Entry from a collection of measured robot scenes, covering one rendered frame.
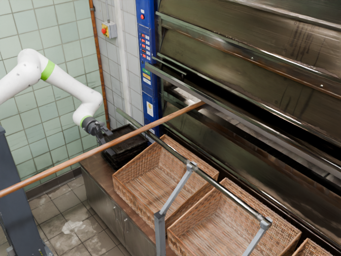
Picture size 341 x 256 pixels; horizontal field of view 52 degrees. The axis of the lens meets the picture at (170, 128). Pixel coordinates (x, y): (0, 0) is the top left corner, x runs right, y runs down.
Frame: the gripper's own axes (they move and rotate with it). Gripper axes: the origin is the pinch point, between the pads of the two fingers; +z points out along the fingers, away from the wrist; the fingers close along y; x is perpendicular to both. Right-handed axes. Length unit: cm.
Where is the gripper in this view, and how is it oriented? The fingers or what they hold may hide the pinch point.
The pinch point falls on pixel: (110, 144)
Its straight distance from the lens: 196.5
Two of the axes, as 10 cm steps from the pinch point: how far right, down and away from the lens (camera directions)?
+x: -7.8, 3.7, -5.0
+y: 0.2, 8.2, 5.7
